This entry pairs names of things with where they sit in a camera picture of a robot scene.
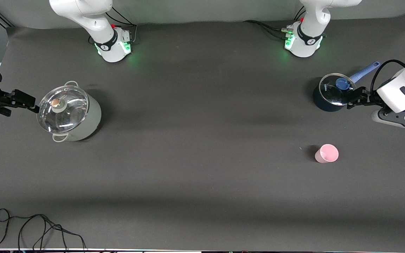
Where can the black left camera mount plate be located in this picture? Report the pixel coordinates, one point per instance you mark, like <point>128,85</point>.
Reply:
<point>396,116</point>

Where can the dark grey table mat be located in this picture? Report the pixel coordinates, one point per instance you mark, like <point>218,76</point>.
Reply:
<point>202,158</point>

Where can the dark blue saucepan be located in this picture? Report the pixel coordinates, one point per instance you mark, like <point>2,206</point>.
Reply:
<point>320,102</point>

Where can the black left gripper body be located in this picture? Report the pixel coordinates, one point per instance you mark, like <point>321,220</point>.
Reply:
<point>368,99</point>

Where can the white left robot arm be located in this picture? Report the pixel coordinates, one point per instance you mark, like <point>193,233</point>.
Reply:
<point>308,44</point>

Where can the glass lid with blue knob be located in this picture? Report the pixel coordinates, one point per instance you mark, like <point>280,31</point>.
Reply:
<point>330,93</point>

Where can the large glass pot lid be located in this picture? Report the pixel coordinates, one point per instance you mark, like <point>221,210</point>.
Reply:
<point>69,116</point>

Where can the pink plastic cup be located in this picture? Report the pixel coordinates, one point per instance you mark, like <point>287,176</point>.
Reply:
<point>327,154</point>

